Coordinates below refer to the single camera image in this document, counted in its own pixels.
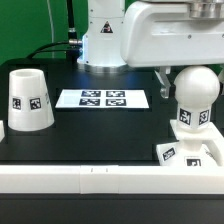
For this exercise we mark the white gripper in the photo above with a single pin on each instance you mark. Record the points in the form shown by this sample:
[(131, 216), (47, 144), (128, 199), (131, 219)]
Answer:
[(156, 34)]

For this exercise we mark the white front wall bar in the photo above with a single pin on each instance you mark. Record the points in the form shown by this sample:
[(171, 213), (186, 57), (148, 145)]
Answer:
[(110, 179)]

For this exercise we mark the white lamp bulb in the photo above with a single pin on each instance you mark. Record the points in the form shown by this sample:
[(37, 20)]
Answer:
[(197, 88)]

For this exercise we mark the white lamp shade cone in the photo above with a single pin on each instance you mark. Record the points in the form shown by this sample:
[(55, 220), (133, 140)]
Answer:
[(29, 107)]

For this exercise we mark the white lamp base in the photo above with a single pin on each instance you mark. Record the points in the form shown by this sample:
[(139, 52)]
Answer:
[(201, 148)]

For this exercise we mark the white left wall block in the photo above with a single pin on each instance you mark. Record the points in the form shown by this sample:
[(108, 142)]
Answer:
[(2, 132)]

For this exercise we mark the white marker sheet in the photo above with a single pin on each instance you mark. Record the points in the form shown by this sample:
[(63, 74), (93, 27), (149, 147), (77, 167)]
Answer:
[(87, 98)]

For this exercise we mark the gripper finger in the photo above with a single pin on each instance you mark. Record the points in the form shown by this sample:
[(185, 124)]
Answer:
[(221, 80)]

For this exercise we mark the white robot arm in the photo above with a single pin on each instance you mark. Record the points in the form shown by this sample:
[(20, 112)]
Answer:
[(101, 44)]

